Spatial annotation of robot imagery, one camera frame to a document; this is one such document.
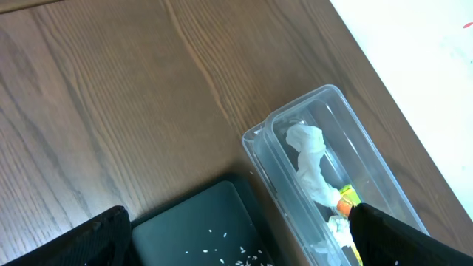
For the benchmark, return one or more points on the pile of rice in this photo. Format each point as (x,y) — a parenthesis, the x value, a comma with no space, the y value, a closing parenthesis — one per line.
(225,248)

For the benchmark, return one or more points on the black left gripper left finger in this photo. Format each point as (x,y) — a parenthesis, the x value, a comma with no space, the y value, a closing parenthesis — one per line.
(102,240)

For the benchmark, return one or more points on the white tissue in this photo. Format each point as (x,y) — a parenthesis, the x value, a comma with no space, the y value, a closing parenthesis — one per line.
(308,141)

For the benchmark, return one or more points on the yellow snack wrapper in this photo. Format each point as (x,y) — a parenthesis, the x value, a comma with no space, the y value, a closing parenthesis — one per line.
(347,203)

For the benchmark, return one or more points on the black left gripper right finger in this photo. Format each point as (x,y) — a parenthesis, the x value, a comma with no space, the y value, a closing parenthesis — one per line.
(384,240)

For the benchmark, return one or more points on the black plastic tray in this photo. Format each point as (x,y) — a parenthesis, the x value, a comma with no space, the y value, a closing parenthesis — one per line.
(227,204)

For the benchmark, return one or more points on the clear plastic bin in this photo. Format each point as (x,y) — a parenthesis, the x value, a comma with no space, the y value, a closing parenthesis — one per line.
(350,158)

